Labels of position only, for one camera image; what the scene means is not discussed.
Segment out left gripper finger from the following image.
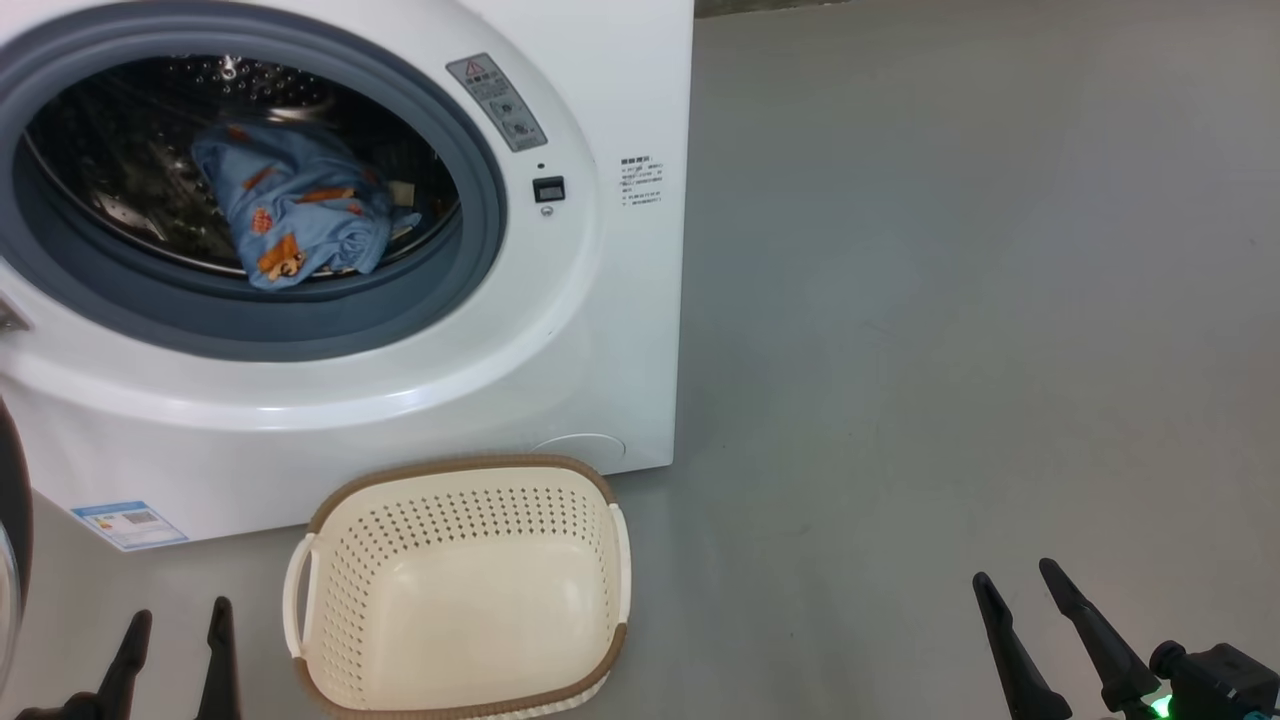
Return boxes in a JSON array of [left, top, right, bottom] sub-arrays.
[[195, 597, 241, 720], [95, 610, 154, 720]]

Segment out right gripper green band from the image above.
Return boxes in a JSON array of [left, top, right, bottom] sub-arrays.
[[972, 558, 1174, 720]]

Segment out black round glass washer door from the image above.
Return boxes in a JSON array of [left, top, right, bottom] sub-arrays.
[[0, 395, 36, 691]]

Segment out cream perforated basket brown rim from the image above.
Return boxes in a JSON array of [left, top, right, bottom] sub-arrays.
[[282, 455, 633, 720]]

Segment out grey rubber door gasket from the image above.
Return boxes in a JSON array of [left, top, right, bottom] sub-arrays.
[[0, 0, 509, 363]]

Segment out white front-load washing machine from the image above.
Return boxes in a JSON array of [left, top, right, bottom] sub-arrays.
[[0, 0, 696, 553]]

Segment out blue energy label sticker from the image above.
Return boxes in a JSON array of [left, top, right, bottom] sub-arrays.
[[70, 500, 189, 553]]

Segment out steel washer drum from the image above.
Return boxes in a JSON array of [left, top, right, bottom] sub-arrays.
[[22, 55, 463, 281]]

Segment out grey warning sticker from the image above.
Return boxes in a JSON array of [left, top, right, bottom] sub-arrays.
[[445, 52, 549, 153]]

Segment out small printed text label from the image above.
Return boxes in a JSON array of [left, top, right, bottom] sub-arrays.
[[618, 155, 665, 207]]

